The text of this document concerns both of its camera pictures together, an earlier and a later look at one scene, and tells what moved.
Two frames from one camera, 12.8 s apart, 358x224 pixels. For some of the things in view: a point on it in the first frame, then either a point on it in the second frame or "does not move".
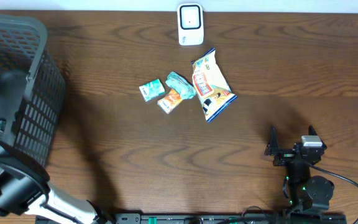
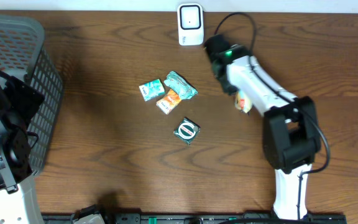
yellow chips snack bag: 211,85 → 243,102
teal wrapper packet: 184,88 does not move
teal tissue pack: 152,89 does not move
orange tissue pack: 170,101 does not move
